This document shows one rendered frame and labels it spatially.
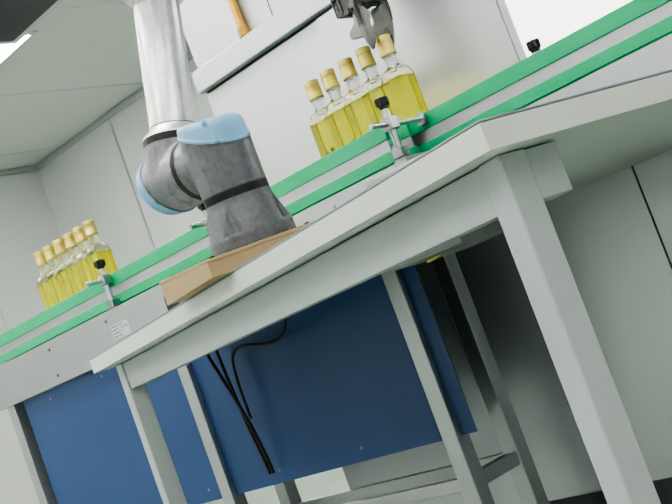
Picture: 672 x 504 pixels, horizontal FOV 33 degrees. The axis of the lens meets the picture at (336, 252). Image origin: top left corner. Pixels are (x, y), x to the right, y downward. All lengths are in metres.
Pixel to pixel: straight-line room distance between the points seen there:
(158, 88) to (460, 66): 0.71
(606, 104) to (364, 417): 1.29
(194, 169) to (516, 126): 0.81
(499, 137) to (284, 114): 1.66
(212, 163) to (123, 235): 6.47
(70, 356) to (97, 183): 5.36
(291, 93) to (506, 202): 1.60
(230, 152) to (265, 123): 1.01
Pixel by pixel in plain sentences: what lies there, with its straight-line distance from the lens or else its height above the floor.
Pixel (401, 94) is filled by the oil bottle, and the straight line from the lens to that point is 2.36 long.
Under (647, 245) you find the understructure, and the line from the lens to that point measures 2.30.
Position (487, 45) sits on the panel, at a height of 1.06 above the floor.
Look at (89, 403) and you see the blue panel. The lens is 3.21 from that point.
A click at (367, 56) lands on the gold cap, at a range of 2.43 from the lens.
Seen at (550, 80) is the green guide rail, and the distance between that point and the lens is 2.14.
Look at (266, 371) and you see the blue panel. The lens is 2.62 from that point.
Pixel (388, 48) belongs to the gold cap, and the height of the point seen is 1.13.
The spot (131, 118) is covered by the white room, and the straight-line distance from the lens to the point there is 8.08.
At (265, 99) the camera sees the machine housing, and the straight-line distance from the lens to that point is 2.88.
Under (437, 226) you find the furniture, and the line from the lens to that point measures 1.38.
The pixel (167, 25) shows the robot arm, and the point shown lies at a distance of 2.10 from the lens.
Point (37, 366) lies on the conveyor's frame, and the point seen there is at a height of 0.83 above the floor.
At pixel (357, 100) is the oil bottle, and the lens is 2.44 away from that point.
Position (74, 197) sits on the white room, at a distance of 8.75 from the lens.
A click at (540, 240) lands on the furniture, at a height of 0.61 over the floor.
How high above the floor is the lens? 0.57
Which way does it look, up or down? 5 degrees up
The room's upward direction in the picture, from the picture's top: 20 degrees counter-clockwise
